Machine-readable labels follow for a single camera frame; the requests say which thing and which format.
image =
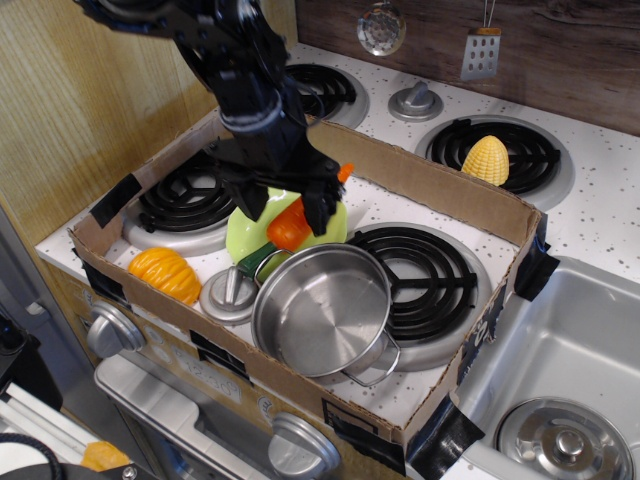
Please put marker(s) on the silver stove knob back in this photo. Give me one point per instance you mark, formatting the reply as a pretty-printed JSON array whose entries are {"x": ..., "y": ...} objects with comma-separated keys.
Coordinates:
[{"x": 415, "y": 104}]

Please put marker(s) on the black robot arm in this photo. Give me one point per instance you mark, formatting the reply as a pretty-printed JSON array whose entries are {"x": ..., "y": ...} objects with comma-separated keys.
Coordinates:
[{"x": 232, "y": 50}]

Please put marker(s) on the oven knob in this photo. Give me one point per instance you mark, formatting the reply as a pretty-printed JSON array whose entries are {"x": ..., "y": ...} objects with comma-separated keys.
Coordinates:
[
  {"x": 299, "y": 451},
  {"x": 112, "y": 331}
]

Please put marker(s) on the black burner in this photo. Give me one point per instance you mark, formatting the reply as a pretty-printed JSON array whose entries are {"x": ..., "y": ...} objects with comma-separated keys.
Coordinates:
[
  {"x": 541, "y": 170},
  {"x": 187, "y": 211},
  {"x": 438, "y": 286},
  {"x": 330, "y": 93}
]

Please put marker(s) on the silver stove knob front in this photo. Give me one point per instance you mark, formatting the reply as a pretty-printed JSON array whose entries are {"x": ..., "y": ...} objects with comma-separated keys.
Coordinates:
[{"x": 228, "y": 297}]

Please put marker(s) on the orange toy carrot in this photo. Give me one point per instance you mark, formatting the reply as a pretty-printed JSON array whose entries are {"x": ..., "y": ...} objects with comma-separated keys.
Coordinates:
[{"x": 287, "y": 231}]

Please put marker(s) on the hanging metal spatula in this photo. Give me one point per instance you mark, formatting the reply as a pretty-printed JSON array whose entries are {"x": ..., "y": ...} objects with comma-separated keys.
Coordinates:
[{"x": 482, "y": 48}]

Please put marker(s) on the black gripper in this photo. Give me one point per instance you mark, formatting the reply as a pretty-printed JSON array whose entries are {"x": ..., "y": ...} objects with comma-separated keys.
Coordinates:
[{"x": 275, "y": 152}]

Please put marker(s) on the hanging metal strainer ladle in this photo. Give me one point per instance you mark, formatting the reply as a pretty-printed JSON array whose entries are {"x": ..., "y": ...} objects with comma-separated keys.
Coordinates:
[{"x": 381, "y": 29}]

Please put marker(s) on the metal lid in sink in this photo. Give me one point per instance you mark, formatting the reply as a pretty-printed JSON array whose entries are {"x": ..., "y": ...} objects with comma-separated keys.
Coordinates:
[{"x": 562, "y": 439}]

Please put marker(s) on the silver sink basin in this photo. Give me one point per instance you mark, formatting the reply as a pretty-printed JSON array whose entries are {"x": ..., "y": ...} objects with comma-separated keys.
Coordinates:
[{"x": 577, "y": 340}]

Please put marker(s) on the front left black burner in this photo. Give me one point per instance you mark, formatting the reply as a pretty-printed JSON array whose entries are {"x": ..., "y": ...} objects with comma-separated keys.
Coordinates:
[{"x": 187, "y": 211}]

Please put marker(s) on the yellow toy corn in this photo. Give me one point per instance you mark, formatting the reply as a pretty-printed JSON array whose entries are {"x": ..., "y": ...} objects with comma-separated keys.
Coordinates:
[{"x": 488, "y": 160}]

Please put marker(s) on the silver oven door handle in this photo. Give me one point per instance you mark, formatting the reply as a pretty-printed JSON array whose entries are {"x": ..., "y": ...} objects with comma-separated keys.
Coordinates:
[{"x": 195, "y": 436}]

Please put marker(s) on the front right black burner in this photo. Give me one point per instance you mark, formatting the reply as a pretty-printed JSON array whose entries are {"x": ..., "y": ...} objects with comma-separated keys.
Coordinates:
[{"x": 438, "y": 286}]

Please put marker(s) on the light green plate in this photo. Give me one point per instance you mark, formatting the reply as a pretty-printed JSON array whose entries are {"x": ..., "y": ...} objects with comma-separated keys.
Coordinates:
[{"x": 245, "y": 236}]

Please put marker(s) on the stainless steel pot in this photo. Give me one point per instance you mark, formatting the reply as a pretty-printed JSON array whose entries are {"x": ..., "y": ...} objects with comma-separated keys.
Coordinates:
[{"x": 325, "y": 311}]

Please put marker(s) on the left oven knob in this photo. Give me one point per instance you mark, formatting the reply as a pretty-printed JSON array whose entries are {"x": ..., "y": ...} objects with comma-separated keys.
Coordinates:
[{"x": 112, "y": 331}]

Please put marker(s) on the cardboard fence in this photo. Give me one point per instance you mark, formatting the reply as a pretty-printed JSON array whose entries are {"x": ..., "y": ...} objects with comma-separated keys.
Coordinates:
[{"x": 407, "y": 188}]

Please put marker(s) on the right oven knob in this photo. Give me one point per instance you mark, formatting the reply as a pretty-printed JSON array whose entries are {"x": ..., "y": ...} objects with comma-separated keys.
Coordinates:
[{"x": 299, "y": 451}]

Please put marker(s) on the orange object bottom left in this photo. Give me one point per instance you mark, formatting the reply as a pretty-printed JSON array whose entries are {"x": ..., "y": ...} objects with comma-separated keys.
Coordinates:
[{"x": 101, "y": 456}]

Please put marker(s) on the silver stove knob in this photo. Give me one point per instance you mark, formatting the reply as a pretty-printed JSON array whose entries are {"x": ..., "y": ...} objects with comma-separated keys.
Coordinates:
[
  {"x": 228, "y": 297},
  {"x": 415, "y": 104}
]

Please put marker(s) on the back left black burner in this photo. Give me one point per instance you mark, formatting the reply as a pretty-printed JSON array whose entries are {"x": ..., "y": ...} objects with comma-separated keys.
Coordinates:
[{"x": 330, "y": 93}]

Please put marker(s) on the back right black burner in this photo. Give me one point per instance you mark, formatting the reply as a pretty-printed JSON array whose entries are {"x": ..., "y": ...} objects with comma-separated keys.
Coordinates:
[{"x": 541, "y": 170}]

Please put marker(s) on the orange toy pumpkin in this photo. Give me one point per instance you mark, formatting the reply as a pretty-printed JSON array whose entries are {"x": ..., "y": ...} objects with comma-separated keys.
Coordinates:
[{"x": 167, "y": 271}]

